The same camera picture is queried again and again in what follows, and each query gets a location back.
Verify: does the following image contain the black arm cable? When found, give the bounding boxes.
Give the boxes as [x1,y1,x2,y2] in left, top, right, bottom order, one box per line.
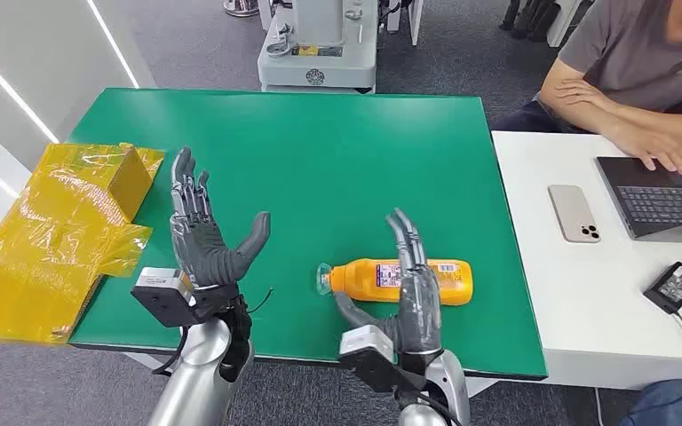
[400,388,465,426]
[151,326,190,377]

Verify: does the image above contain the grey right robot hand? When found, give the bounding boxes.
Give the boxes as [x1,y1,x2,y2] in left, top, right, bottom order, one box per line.
[333,208,443,357]

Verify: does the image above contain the beige smartphone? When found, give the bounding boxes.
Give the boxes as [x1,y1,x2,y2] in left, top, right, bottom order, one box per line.
[548,184,602,245]

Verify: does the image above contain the chrome chair base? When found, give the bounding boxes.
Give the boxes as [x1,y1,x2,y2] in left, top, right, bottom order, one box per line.
[223,0,260,18]

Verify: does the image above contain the orange plastic bottle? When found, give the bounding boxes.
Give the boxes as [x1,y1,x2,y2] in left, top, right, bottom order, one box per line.
[316,258,474,307]

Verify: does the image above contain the green topped table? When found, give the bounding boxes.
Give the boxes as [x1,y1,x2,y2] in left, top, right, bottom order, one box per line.
[67,88,549,398]

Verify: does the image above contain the white desk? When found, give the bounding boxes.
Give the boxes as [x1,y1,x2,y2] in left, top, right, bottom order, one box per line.
[490,130,682,391]

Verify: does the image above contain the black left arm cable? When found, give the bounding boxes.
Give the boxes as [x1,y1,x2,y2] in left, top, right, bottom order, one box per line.
[151,326,190,377]

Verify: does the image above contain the person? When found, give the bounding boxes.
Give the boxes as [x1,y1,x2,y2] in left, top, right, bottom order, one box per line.
[489,0,682,177]

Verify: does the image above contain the dark grey laptop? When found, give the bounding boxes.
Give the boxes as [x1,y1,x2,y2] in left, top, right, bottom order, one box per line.
[595,156,682,245]

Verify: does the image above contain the blue fabric item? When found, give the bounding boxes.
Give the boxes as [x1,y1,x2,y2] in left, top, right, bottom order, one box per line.
[618,379,682,426]

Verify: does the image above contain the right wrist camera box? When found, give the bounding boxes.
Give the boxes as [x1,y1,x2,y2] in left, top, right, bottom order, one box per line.
[338,325,414,394]

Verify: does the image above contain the thin black wire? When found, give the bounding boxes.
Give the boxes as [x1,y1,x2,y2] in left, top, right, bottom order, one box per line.
[246,288,274,314]

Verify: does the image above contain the black power adapter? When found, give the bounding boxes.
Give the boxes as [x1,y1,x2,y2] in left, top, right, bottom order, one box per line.
[643,262,682,316]

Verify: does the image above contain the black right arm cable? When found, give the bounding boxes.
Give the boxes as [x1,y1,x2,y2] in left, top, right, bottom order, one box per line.
[400,388,465,426]

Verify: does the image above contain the white furniture legs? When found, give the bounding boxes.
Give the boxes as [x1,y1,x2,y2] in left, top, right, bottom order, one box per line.
[385,0,424,47]

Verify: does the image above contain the person's left hand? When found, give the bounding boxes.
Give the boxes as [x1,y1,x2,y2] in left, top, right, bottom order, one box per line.
[554,78,610,113]

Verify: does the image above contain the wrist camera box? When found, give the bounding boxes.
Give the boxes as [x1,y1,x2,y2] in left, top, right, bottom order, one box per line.
[338,325,414,394]
[131,267,198,328]

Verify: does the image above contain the grey machine base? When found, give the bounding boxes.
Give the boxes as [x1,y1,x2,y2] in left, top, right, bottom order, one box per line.
[257,0,379,94]

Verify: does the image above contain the yellow film-wrapped cardboard box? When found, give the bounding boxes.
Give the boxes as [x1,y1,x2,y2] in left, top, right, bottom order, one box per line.
[0,142,166,346]

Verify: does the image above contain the person's right hand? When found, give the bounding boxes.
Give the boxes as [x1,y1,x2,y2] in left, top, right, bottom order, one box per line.
[620,126,682,177]

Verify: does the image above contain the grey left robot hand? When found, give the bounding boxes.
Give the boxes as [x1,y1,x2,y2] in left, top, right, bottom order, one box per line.
[168,146,272,292]

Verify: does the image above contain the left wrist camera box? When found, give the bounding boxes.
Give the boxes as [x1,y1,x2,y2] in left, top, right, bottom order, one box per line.
[131,267,198,328]

